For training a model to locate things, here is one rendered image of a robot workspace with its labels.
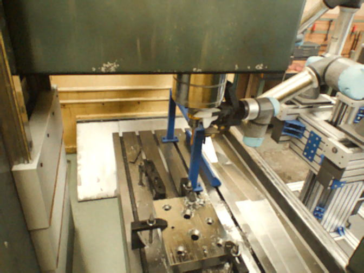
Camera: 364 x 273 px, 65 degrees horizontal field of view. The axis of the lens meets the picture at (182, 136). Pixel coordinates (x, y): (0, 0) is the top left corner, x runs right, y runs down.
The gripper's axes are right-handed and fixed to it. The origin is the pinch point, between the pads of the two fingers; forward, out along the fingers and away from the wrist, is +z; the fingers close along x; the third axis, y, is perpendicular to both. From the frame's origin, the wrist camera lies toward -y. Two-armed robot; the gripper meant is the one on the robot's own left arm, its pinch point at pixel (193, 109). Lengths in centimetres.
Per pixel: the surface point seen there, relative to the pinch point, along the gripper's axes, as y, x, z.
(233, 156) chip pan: 71, 58, -79
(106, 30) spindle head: -23.5, -6.8, 28.8
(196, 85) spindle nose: -10.2, -6.3, 4.1
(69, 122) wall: 58, 108, 23
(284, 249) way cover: 68, -18, -51
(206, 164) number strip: 45, 24, -29
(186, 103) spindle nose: -4.2, -4.5, 5.5
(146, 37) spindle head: -22.7, -8.4, 20.5
